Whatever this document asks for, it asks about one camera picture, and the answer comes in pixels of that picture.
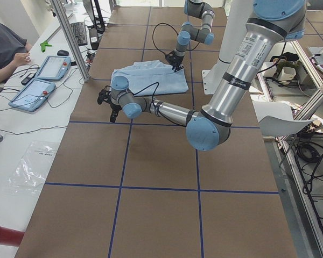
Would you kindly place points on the lower teach pendant tablet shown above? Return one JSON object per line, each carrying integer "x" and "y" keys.
{"x": 33, "y": 95}

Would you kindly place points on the black monitor stand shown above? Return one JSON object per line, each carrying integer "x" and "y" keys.
{"x": 98, "y": 18}

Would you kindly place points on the white chair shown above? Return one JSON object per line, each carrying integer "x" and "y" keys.
{"x": 276, "y": 120}

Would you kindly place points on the green plastic tool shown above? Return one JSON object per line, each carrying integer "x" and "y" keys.
{"x": 44, "y": 45}

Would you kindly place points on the upper teach pendant tablet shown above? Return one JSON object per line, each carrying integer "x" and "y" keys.
{"x": 54, "y": 68}

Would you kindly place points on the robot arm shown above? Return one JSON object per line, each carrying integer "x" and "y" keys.
{"x": 270, "y": 22}
{"x": 188, "y": 32}

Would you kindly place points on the black phone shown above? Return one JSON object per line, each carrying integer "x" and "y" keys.
{"x": 28, "y": 78}

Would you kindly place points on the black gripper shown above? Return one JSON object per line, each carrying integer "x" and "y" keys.
{"x": 175, "y": 59}
{"x": 114, "y": 107}

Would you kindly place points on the seated person grey shirt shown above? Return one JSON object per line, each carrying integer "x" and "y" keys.
{"x": 14, "y": 52}

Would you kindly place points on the black keyboard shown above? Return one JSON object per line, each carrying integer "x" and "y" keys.
{"x": 80, "y": 33}

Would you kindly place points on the light blue button shirt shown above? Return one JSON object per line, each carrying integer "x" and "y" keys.
{"x": 152, "y": 77}

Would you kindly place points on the teach pendant tablet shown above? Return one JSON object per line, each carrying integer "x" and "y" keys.
{"x": 33, "y": 95}
{"x": 54, "y": 68}

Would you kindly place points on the clear plastic bag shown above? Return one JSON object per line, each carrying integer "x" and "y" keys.
{"x": 31, "y": 172}

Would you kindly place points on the black computer mouse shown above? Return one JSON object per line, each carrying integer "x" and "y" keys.
{"x": 62, "y": 53}

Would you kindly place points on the aluminium frame post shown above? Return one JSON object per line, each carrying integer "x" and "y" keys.
{"x": 70, "y": 38}

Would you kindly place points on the red cylinder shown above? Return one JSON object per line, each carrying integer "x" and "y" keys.
{"x": 9, "y": 237}

